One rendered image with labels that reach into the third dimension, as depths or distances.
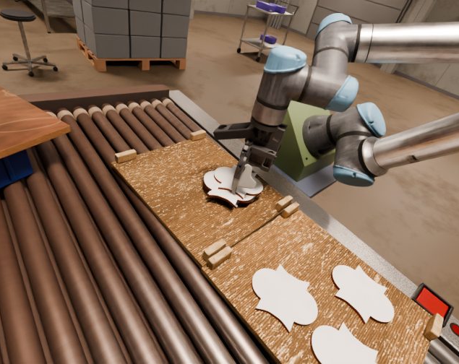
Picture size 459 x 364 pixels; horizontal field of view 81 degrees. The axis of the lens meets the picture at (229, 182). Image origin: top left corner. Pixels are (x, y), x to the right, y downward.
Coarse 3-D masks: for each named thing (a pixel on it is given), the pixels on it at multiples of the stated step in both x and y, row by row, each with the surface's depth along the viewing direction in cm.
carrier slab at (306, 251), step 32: (288, 224) 72; (256, 256) 62; (288, 256) 64; (320, 256) 66; (352, 256) 68; (224, 288) 54; (320, 288) 59; (256, 320) 51; (320, 320) 53; (352, 320) 55; (416, 320) 58; (288, 352) 48; (384, 352) 51; (416, 352) 52
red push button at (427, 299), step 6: (420, 294) 64; (426, 294) 65; (432, 294) 65; (420, 300) 63; (426, 300) 63; (432, 300) 64; (438, 300) 64; (426, 306) 62; (432, 306) 62; (438, 306) 63; (444, 306) 63; (432, 312) 61; (438, 312) 62; (444, 312) 62
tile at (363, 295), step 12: (336, 276) 61; (348, 276) 62; (360, 276) 63; (348, 288) 59; (360, 288) 60; (372, 288) 61; (384, 288) 61; (348, 300) 57; (360, 300) 58; (372, 300) 58; (384, 300) 59; (360, 312) 56; (372, 312) 56; (384, 312) 57
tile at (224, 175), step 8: (224, 168) 78; (232, 168) 78; (216, 176) 74; (224, 176) 75; (232, 176) 76; (224, 184) 72; (256, 184) 75; (240, 192) 71; (248, 192) 72; (256, 192) 72
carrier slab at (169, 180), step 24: (192, 144) 91; (216, 144) 94; (120, 168) 74; (144, 168) 77; (168, 168) 79; (192, 168) 81; (216, 168) 84; (144, 192) 70; (168, 192) 71; (192, 192) 73; (264, 192) 80; (168, 216) 65; (192, 216) 67; (216, 216) 69; (240, 216) 70; (264, 216) 72; (192, 240) 61; (216, 240) 63; (240, 240) 65
